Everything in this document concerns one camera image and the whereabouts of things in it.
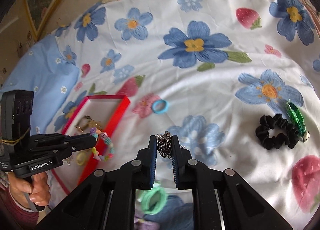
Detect silver chain bracelet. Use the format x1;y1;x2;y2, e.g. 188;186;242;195
156;131;174;159

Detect colourful chunky bead bracelet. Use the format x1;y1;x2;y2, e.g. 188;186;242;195
89;127;116;162

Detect green bow hair tie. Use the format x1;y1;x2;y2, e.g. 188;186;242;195
138;185;168;215

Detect yellow hair tie ring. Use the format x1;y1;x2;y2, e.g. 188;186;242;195
75;151;91;166

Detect gold green face wristwatch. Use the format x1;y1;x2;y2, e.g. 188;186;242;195
74;116;103;133

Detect person's left forearm sleeve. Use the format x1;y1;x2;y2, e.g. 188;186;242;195
1;171;39;229

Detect person's left hand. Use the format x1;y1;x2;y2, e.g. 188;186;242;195
8;172;51;208

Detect red shallow box tray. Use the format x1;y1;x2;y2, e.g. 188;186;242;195
47;91;130;194

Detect light blue floral pillow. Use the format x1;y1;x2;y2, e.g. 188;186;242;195
1;35;79;135

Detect black velvet scrunchie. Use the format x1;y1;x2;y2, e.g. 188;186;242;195
255;114;299;150

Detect floral white bed sheet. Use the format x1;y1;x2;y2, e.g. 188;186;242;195
53;0;319;229

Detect green caterpillar hair clip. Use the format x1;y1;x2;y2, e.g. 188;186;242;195
285;100;310;143

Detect small blue hair tie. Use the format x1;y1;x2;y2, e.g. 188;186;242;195
151;99;170;115

